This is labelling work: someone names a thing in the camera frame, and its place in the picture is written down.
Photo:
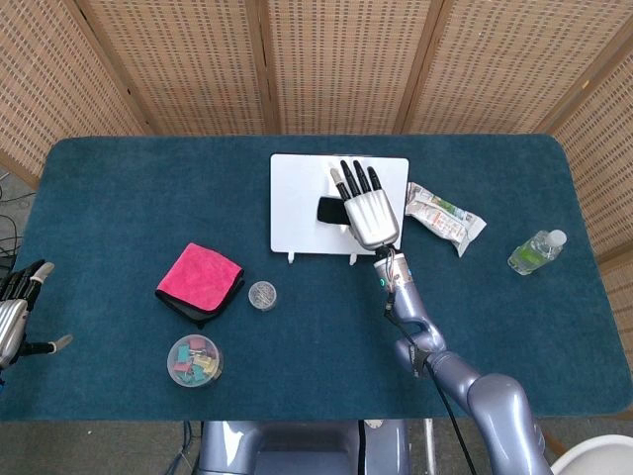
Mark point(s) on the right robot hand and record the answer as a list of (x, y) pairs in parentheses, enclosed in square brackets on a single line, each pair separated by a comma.
[(368, 208)]

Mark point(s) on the small round pin container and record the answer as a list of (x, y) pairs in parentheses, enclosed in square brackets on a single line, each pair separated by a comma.
[(262, 296)]

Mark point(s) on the pink and black folded cloth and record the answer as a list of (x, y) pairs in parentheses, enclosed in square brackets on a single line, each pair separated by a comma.
[(200, 283)]

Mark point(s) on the blue-grey robot torso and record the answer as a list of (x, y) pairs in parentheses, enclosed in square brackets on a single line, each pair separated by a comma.
[(301, 447)]

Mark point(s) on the blue table mat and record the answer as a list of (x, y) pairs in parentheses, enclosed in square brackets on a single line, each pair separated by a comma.
[(148, 198)]

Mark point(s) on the white board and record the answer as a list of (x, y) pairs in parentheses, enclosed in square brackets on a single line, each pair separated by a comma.
[(301, 208)]

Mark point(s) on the clear plastic bottle green label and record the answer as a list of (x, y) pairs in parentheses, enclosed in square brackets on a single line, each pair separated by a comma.
[(536, 252)]

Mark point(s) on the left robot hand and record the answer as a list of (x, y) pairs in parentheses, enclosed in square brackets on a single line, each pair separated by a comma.
[(17, 316)]

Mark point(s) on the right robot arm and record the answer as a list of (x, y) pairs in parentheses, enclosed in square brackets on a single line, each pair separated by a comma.
[(460, 376)]

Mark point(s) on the crumpled snack wrapper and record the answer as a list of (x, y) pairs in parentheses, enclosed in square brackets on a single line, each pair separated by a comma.
[(442, 218)]

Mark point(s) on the woven bamboo folding screen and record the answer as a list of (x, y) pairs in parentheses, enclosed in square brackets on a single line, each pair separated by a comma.
[(341, 64)]

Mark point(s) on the black rectangular eraser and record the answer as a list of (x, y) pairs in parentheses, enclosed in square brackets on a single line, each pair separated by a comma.
[(330, 212)]

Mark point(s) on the white round stool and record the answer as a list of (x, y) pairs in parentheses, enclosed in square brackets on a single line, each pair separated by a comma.
[(598, 457)]

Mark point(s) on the clear tub of binder clips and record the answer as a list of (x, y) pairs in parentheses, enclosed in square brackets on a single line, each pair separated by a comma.
[(194, 360)]

